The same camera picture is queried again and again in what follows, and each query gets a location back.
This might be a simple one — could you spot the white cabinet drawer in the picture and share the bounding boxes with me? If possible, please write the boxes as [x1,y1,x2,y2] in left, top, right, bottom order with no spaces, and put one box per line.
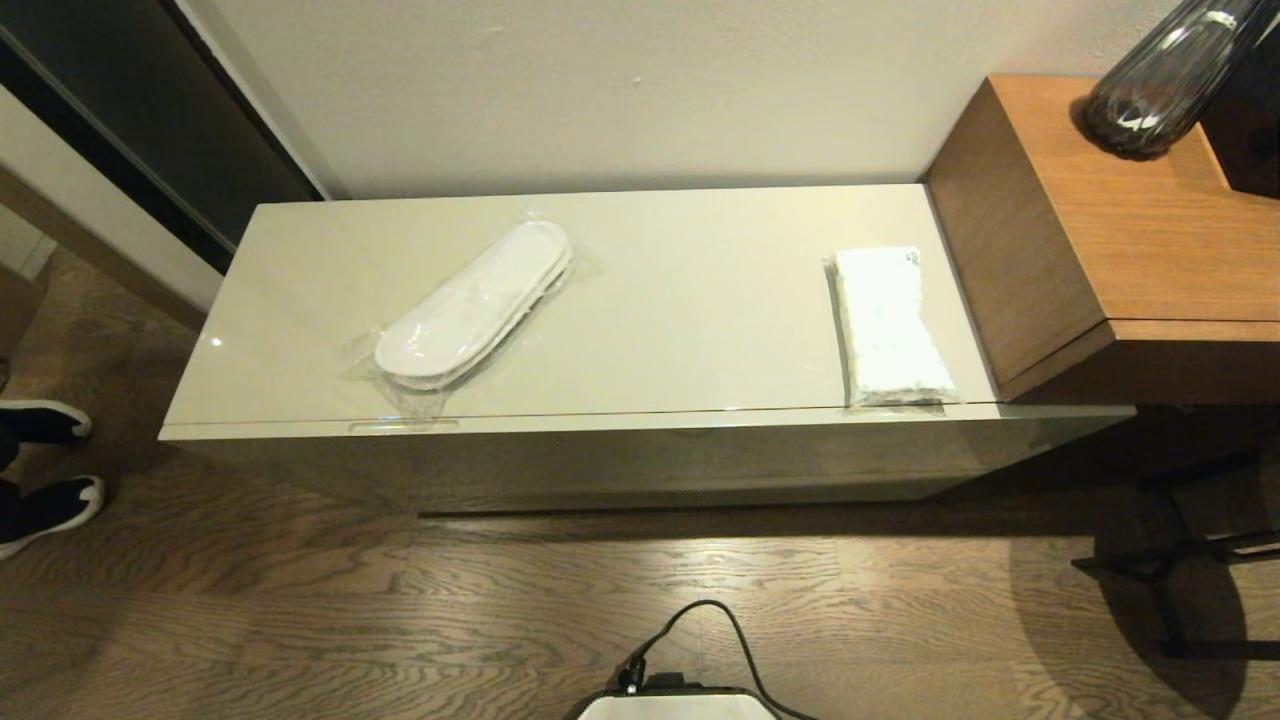
[160,403,1136,513]

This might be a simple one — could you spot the packaged white slippers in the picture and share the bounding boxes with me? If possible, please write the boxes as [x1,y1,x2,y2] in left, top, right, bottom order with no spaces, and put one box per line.
[343,212,593,421]

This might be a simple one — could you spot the blue patterned tissue pack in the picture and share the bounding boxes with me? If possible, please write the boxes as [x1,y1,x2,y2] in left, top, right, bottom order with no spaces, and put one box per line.
[826,245,967,409]

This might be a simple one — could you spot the white glossy cabinet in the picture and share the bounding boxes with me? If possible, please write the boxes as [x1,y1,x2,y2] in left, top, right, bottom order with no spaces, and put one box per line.
[160,183,1136,516]

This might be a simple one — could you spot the brown wooden side table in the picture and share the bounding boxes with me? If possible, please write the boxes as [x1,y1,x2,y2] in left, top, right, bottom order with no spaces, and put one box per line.
[925,75,1280,406]

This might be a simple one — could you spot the dark ribbed glass vase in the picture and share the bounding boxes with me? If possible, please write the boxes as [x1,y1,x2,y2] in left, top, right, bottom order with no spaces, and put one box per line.
[1083,0,1276,161]

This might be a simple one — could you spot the dark door panel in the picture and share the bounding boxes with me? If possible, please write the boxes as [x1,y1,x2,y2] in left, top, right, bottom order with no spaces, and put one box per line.
[0,0,326,276]

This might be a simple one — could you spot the black white-soled shoe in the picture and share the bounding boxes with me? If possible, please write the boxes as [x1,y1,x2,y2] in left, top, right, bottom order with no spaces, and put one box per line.
[0,475,107,561]
[0,400,93,447]

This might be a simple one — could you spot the black box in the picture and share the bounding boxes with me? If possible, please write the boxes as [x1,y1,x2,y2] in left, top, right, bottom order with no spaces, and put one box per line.
[1200,30,1280,201]

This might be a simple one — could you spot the black base cable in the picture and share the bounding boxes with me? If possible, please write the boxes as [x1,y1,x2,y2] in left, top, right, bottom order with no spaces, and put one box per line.
[618,600,811,720]

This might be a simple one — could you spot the grey wood-trimmed door frame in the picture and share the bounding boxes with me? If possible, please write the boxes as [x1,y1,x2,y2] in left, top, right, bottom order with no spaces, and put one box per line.
[0,85,226,331]

